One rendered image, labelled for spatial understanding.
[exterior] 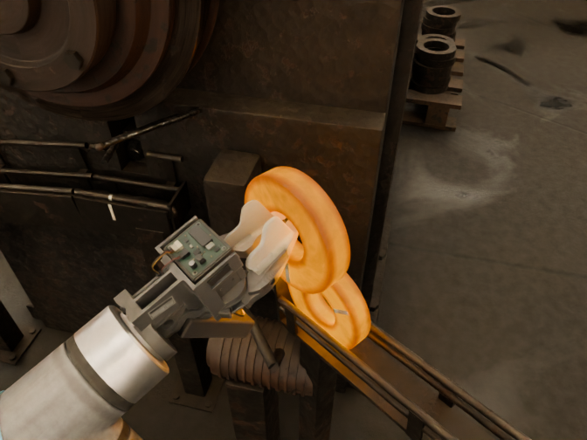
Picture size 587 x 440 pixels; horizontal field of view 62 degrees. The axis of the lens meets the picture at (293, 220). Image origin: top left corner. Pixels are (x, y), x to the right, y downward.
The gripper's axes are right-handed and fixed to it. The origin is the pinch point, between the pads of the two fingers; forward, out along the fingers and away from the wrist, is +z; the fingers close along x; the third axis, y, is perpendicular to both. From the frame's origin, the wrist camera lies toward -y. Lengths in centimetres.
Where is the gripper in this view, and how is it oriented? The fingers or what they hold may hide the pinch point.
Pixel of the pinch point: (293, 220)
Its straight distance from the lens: 55.8
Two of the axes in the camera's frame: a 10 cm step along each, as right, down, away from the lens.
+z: 7.2, -6.3, 2.7
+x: -6.6, -5.2, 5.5
